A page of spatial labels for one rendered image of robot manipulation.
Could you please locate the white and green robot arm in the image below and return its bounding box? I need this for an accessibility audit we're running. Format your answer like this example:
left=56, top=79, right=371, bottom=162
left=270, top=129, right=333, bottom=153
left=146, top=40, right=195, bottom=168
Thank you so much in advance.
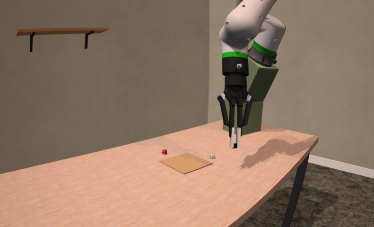
left=219, top=0, right=286, bottom=77

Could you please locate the tan square mat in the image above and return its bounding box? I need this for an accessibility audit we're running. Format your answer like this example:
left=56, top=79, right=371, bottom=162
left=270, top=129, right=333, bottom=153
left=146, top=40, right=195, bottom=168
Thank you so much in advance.
left=159, top=153, right=213, bottom=174

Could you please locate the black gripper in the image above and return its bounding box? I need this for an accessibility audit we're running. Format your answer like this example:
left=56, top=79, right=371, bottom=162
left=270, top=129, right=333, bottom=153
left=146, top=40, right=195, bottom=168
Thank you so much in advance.
left=217, top=75, right=254, bottom=148

